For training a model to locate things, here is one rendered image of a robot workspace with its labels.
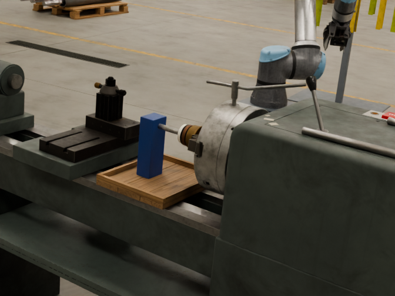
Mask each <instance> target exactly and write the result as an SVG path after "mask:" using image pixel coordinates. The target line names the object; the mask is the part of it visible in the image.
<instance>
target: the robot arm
mask: <svg viewBox="0 0 395 296"><path fill-rule="evenodd" d="M356 2H357V0H335V2H334V6H333V11H332V21H331V22H329V25H326V27H325V28H324V30H323V46H324V50H325V51H326V49H327V47H328V44H329V40H330V45H333V46H339V47H340V51H342V50H343V53H344V48H345V47H346V46H347V42H348V39H349V38H350V37H351V30H350V27H349V23H350V22H351V19H352V17H353V13H354V12H356V10H354V9H355V7H356ZM294 24H295V43H294V45H293V46H292V50H290V48H289V47H288V46H280V45H274V46H267V47H265V48H263V49H262V50H261V52H260V58H259V68H258V73H257V83H256V86H269V85H284V84H286V79H293V80H306V78H307V77H308V76H310V75H313V76H315V77H316V80H318V79H319V78H320V77H321V76H322V74H323V72H324V69H325V66H326V56H325V53H324V52H322V51H320V45H319V44H317V42H316V0H294ZM250 102H251V103H252V104H253V105H256V106H259V107H265V108H270V109H280V108H283V107H285V106H287V94H286V88H280V89H264V90H254V91H253V92H252V94H251V97H250Z"/></svg>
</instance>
